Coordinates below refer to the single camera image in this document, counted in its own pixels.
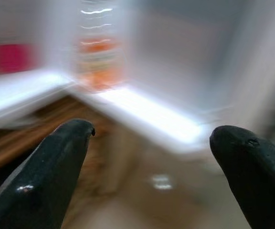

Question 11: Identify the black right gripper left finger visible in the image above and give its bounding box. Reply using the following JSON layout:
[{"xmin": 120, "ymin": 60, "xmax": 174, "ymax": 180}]
[{"xmin": 0, "ymin": 118, "xmax": 96, "ymax": 229}]

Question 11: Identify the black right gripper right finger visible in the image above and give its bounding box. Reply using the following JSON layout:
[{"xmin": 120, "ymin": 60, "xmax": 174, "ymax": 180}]
[{"xmin": 209, "ymin": 125, "xmax": 275, "ymax": 229}]

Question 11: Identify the white fridge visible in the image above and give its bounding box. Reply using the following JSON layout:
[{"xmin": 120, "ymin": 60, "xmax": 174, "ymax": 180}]
[{"xmin": 0, "ymin": 0, "xmax": 76, "ymax": 131}]

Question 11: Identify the white fridge door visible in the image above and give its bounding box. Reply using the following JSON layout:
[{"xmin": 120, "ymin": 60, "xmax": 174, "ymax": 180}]
[{"xmin": 68, "ymin": 0, "xmax": 275, "ymax": 172}]

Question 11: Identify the wooden slatted rack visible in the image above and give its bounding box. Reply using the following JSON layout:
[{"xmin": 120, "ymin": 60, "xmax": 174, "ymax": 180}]
[{"xmin": 0, "ymin": 95, "xmax": 112, "ymax": 177}]

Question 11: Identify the red plastic container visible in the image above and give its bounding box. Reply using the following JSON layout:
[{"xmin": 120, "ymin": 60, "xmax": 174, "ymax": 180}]
[{"xmin": 0, "ymin": 44, "xmax": 39, "ymax": 73}]

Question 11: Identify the clear bottle orange label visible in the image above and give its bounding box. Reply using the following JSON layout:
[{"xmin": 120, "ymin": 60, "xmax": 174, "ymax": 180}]
[{"xmin": 74, "ymin": 0, "xmax": 125, "ymax": 93}]

